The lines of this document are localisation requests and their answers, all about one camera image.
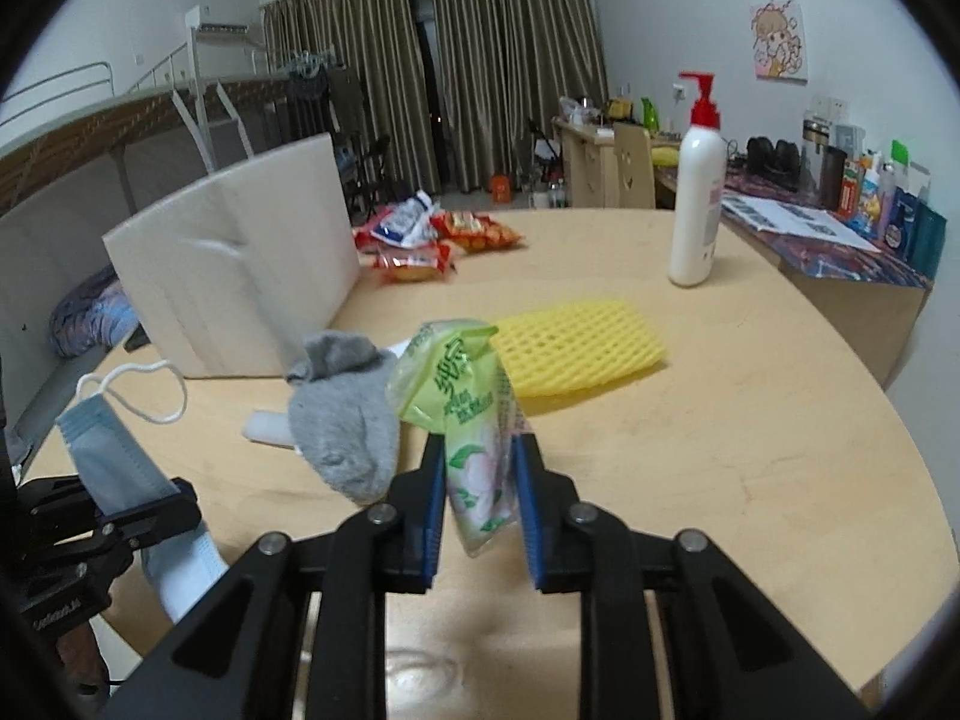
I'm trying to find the red snack bag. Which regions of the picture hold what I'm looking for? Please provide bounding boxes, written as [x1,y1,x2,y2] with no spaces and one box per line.
[353,229,454,283]

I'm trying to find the metal bunk bed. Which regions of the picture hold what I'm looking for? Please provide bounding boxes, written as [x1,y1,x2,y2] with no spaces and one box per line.
[2,29,290,466]

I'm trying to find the orange box on floor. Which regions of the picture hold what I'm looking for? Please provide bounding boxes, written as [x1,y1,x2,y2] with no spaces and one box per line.
[490,174,512,205]

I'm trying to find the blue face mask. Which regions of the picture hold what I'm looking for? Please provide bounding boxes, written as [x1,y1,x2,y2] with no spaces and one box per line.
[55,359,228,622]

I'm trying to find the grey sock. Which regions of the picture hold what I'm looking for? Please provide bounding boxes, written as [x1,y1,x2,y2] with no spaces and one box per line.
[286,330,400,505]

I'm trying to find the printed paper sheet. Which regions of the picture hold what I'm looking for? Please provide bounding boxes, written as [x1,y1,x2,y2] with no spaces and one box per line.
[721,192,878,254]

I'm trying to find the wooden smiley chair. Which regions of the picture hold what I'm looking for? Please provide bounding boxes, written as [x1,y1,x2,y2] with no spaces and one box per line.
[613,122,656,210]

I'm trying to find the white lotion pump bottle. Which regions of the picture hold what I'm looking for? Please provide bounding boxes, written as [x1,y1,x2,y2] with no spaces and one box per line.
[667,71,727,288]

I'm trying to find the wooden desk with drawers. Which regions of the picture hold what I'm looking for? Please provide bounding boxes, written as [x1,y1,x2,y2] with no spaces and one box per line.
[553,117,679,208]

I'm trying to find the white air conditioner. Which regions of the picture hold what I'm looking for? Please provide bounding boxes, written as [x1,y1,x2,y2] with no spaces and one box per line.
[184,5,249,39]

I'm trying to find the blue patterned quilt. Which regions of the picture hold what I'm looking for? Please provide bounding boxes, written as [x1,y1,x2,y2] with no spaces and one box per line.
[47,265,139,359]

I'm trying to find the black headphones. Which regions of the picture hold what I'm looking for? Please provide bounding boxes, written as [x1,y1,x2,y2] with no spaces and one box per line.
[745,137,800,192]

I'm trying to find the orange peanut snack bag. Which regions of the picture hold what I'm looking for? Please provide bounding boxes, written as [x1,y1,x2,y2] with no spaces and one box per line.
[430,211,523,254]

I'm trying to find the yellow foam fruit net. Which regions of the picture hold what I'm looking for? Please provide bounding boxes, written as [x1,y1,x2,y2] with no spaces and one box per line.
[491,299,667,398]

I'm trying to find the brown window curtains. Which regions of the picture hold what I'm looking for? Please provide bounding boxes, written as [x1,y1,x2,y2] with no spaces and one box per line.
[262,0,608,192]

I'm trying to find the white styrofoam box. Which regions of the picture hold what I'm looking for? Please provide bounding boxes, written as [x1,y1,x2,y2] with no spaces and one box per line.
[103,135,359,379]

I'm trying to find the blue white snack bag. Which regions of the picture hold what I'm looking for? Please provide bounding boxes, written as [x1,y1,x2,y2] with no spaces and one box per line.
[370,190,438,249]

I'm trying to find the black folding chair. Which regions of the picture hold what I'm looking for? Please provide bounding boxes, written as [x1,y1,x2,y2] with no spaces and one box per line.
[342,135,395,221]

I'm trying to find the anime girl wall poster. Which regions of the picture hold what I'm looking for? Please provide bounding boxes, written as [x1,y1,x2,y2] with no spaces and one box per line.
[750,0,807,83]

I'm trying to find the green tissue packet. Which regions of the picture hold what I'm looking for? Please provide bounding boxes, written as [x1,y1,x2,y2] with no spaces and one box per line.
[386,319,527,556]

